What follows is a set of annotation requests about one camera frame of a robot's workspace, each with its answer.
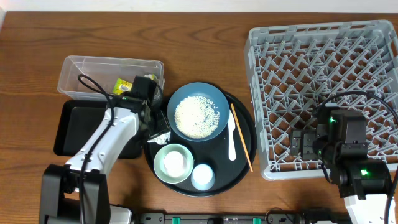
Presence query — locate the yellow green snack wrapper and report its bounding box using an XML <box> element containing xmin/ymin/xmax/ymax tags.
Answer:
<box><xmin>113</xmin><ymin>74</ymin><xmax>158</xmax><ymax>95</ymax></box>

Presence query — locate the white paper napkin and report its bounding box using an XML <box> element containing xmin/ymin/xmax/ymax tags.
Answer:
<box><xmin>147</xmin><ymin>131</ymin><xmax>171</xmax><ymax>145</ymax></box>

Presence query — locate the green bowl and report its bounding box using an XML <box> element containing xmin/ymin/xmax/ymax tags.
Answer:
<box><xmin>153</xmin><ymin>144</ymin><xmax>194</xmax><ymax>184</ymax></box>

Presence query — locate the pink cup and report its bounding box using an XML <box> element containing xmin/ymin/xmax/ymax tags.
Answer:
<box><xmin>164</xmin><ymin>151</ymin><xmax>184</xmax><ymax>177</ymax></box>

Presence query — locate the light blue cup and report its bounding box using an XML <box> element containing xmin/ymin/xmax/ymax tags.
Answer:
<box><xmin>191</xmin><ymin>164</ymin><xmax>215</xmax><ymax>191</ymax></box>

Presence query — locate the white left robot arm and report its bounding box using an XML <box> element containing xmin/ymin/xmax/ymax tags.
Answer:
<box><xmin>39</xmin><ymin>74</ymin><xmax>162</xmax><ymax>223</ymax></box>

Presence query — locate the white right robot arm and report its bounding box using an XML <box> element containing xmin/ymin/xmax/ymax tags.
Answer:
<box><xmin>289</xmin><ymin>107</ymin><xmax>396</xmax><ymax>223</ymax></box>

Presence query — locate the clear plastic waste bin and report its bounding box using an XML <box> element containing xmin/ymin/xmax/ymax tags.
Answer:
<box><xmin>58</xmin><ymin>55</ymin><xmax>165</xmax><ymax>101</ymax></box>

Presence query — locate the grey plastic dishwasher rack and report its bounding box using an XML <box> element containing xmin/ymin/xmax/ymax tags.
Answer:
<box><xmin>244</xmin><ymin>20</ymin><xmax>397</xmax><ymax>180</ymax></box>

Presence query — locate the blue plate with rice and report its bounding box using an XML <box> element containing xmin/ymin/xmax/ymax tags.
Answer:
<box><xmin>167</xmin><ymin>82</ymin><xmax>229</xmax><ymax>142</ymax></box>

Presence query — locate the wooden chopstick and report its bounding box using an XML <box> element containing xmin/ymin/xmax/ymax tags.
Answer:
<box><xmin>230</xmin><ymin>103</ymin><xmax>254</xmax><ymax>173</ymax></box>

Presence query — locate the black rectangular tray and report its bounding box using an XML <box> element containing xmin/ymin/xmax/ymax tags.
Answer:
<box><xmin>53</xmin><ymin>99</ymin><xmax>147</xmax><ymax>160</ymax></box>

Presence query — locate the round black serving tray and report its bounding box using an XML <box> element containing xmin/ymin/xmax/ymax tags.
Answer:
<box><xmin>162</xmin><ymin>82</ymin><xmax>257</xmax><ymax>197</ymax></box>

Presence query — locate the white plastic spoon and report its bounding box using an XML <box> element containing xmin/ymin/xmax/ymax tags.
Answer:
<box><xmin>228</xmin><ymin>110</ymin><xmax>236</xmax><ymax>161</ymax></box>

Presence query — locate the black aluminium rail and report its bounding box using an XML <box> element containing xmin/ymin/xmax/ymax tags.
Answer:
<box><xmin>138</xmin><ymin>212</ymin><xmax>352</xmax><ymax>224</ymax></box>

